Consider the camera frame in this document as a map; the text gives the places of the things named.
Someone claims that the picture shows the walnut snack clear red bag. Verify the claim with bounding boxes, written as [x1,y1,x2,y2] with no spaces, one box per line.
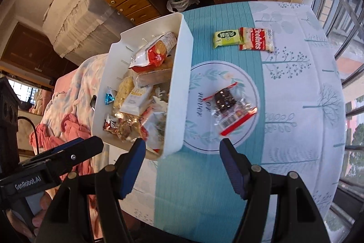
[103,113,147,141]

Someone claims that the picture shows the blue foil candy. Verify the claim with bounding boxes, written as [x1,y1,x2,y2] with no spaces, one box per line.
[104,87,117,105]

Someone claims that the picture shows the brownie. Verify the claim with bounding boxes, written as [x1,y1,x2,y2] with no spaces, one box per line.
[203,82,258,136]

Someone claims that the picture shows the orange oats protein bar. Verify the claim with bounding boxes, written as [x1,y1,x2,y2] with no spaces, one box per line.
[120,86,153,117]

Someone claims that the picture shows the beige cracker pack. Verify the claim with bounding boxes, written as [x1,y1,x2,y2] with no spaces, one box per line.
[133,69,172,87]

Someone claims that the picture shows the red white biscuit pack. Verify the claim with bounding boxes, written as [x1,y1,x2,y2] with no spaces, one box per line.
[129,31,177,73]

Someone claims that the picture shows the red white cookies pack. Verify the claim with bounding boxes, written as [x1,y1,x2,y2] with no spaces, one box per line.
[239,27,275,52]

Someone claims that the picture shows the red jujube snack bag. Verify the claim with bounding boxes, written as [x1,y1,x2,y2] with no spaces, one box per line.
[140,104,167,153]

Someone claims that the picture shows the clear bag yellow puffs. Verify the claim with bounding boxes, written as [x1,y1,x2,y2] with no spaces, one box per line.
[113,76,134,112]

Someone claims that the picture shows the person's left hand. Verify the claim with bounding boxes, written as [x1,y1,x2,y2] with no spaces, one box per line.
[5,191,52,242]

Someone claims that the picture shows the black phone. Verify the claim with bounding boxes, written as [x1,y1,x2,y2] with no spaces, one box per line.
[89,95,97,111]

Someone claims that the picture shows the white plastic storage bin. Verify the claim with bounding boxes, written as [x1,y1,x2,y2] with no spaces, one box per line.
[91,13,193,160]

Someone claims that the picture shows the brown wooden door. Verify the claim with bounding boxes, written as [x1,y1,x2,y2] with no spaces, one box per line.
[1,23,78,81]

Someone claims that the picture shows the blue white patterned tablecloth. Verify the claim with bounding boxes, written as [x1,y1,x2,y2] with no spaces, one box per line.
[120,2,345,242]

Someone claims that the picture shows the lace covered cabinet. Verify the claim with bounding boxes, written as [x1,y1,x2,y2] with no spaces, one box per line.
[43,0,133,65]

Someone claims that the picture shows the green small snack pack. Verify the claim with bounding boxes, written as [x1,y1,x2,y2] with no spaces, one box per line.
[213,30,243,49]

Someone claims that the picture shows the white plastic bag under desk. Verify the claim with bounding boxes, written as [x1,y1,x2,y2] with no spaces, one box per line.
[166,0,200,13]

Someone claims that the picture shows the metal window grille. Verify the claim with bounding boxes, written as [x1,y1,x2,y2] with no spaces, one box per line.
[312,0,363,241]

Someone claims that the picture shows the black cable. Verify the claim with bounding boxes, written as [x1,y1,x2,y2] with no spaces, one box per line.
[17,116,41,156]

